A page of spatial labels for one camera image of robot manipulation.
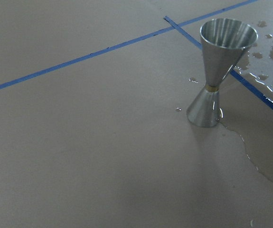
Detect steel double jigger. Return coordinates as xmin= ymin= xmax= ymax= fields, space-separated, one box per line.
xmin=186 ymin=18 xmax=258 ymax=128

